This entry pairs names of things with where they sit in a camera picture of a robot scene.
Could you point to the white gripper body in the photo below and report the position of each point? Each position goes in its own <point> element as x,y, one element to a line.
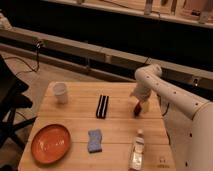
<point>144,105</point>

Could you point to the blue sponge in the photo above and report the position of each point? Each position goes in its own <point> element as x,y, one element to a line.
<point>94,143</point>

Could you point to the clear plastic bottle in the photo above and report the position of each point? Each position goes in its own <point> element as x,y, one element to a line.
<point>136,156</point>

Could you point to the white paper cup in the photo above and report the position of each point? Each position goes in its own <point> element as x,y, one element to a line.
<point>60,92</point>

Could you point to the orange ceramic bowl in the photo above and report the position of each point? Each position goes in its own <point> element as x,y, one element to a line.
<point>50,144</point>

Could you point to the red pepper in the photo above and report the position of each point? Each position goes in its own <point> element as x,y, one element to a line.
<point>137,110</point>

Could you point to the black office chair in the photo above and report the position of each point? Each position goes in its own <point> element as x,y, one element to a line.
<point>12,98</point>

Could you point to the wooden table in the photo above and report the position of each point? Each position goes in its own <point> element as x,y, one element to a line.
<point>118,129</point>

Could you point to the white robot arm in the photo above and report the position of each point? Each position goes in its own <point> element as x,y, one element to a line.
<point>196,108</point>

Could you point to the black white striped block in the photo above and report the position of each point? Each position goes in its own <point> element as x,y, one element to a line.
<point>101,110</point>

